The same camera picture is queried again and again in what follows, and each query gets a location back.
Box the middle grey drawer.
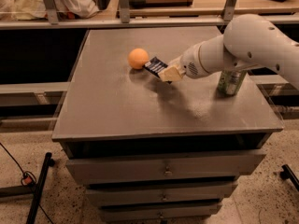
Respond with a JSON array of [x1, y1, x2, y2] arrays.
[[86, 181, 237, 206]]

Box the grey drawer cabinet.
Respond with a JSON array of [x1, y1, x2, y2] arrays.
[[52, 27, 282, 213]]

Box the orange fruit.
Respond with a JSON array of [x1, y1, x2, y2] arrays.
[[128, 49, 150, 70]]

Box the grey metal bracket middle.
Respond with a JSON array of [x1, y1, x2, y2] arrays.
[[119, 0, 130, 23]]

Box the dark blue snack bar wrapper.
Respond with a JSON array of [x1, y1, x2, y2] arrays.
[[143, 57, 167, 78]]

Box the black stand leg left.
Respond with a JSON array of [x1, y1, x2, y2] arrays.
[[0, 152, 55, 224]]

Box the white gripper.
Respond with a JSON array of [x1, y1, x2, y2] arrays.
[[158, 43, 209, 82]]

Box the green soda can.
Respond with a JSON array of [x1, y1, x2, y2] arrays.
[[218, 71, 247, 96]]

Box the bottom grey drawer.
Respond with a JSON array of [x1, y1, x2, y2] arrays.
[[100, 202, 221, 222]]

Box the black stand foot right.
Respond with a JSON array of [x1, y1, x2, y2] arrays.
[[279, 164, 299, 191]]

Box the grey drawer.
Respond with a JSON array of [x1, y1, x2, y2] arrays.
[[100, 202, 221, 222], [66, 149, 265, 185], [86, 181, 237, 206]]

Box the grey metal bracket left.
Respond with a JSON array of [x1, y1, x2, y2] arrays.
[[43, 0, 59, 25]]

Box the white cloth bundle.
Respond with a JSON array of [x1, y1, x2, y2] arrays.
[[0, 0, 99, 21]]

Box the top grey drawer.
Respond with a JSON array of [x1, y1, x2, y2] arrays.
[[66, 149, 265, 185]]

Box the black cable with red clip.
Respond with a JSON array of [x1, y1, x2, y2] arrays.
[[0, 142, 55, 224]]

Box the grey metal bracket right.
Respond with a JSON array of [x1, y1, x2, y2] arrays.
[[221, 0, 237, 21]]

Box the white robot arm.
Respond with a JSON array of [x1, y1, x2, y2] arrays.
[[158, 14, 299, 89]]

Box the grey metal bracket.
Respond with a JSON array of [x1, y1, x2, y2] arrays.
[[221, 0, 237, 21], [43, 0, 59, 25], [119, 0, 130, 23]]

